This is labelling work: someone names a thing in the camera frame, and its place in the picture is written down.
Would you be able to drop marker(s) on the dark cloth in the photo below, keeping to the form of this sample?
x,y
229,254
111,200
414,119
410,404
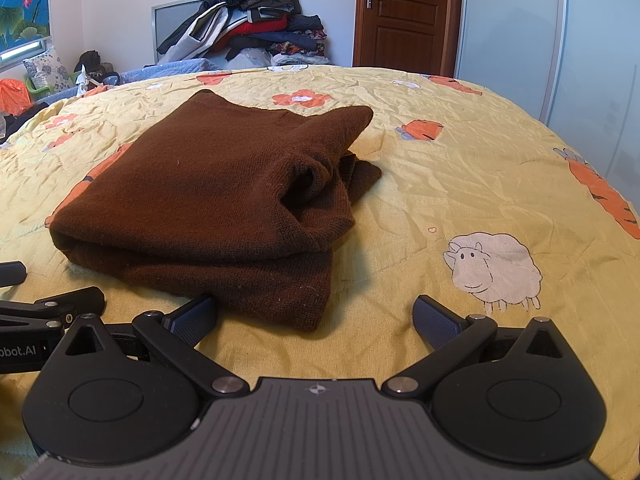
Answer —
x,y
22,120

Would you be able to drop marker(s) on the lotus flower wall poster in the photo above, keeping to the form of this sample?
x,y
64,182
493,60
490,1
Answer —
x,y
22,0

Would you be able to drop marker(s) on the brown wooden door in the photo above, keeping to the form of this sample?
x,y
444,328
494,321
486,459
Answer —
x,y
405,15

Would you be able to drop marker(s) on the black bag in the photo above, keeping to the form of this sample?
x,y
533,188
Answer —
x,y
90,60

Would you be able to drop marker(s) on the pile of clothes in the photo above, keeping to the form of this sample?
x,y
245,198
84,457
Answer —
x,y
250,15

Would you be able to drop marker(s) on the blue quilted blanket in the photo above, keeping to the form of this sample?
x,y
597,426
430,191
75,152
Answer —
x,y
170,67

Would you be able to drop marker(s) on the orange plastic bag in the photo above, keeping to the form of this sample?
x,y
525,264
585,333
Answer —
x,y
14,96

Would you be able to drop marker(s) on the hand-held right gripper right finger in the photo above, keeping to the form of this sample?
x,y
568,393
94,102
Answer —
x,y
435,320

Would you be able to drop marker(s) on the yellow printed bedspread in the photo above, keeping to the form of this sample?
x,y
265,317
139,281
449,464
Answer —
x,y
450,160

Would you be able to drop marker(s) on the green plastic chair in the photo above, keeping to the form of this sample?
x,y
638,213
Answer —
x,y
37,89

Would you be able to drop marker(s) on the window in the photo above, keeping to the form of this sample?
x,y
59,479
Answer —
x,y
22,50

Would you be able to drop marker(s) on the brown knit sweater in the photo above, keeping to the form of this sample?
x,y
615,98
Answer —
x,y
200,185

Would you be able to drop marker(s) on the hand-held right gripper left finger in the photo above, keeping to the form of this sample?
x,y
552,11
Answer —
x,y
197,317

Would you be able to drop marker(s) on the white sliding wardrobe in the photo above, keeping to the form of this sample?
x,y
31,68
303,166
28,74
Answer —
x,y
550,45

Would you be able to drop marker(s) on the grey framed panel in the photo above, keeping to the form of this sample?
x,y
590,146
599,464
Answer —
x,y
170,25

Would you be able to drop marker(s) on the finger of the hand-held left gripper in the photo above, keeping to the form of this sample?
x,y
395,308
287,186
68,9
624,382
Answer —
x,y
12,274
75,302

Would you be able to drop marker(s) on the floral pillow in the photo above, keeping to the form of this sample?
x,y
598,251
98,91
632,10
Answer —
x,y
47,67

